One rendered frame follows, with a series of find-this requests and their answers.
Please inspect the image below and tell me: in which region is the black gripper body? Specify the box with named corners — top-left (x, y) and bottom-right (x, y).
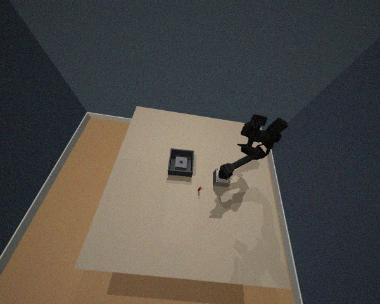
top-left (241, 114), bottom-right (268, 156)

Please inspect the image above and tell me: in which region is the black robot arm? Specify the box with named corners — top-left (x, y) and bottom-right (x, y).
top-left (218, 118), bottom-right (288, 179)

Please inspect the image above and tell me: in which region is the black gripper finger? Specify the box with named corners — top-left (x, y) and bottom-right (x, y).
top-left (237, 144), bottom-right (252, 153)
top-left (244, 117), bottom-right (263, 127)

